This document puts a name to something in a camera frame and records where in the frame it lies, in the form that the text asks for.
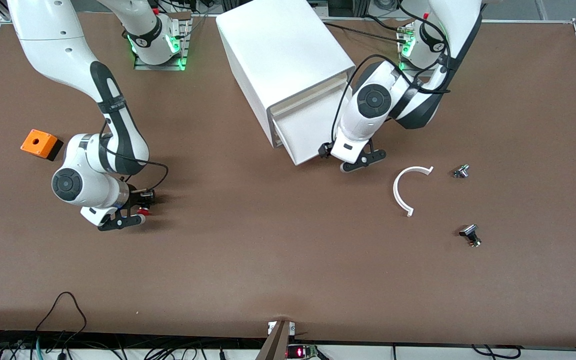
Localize white plastic drawer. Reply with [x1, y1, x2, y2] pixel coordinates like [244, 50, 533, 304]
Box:
[268, 74, 351, 116]
[273, 87, 351, 166]

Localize white drawer cabinet housing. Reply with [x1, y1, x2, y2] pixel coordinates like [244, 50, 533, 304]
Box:
[216, 0, 356, 149]

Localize device with red display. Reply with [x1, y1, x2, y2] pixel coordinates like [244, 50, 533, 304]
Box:
[287, 344, 319, 360]

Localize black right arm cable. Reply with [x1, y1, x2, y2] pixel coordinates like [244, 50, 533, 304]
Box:
[99, 119, 170, 194]

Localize white C-shaped plastic ring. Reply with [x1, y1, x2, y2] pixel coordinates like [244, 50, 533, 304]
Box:
[393, 165, 435, 218]

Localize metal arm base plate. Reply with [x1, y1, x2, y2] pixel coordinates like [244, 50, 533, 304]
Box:
[134, 12, 191, 71]
[398, 30, 421, 77]

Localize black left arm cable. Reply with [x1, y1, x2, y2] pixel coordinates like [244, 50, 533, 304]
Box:
[334, 0, 453, 143]

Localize orange button enclosure box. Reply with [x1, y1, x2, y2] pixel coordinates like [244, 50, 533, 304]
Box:
[20, 129, 64, 162]

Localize thin black looped cable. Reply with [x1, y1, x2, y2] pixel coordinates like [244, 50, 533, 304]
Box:
[35, 291, 88, 346]

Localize black cable to arm base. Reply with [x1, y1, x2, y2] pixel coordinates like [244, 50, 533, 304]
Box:
[323, 14, 409, 45]

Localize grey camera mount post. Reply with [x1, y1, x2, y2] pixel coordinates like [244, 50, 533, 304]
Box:
[255, 320, 296, 360]

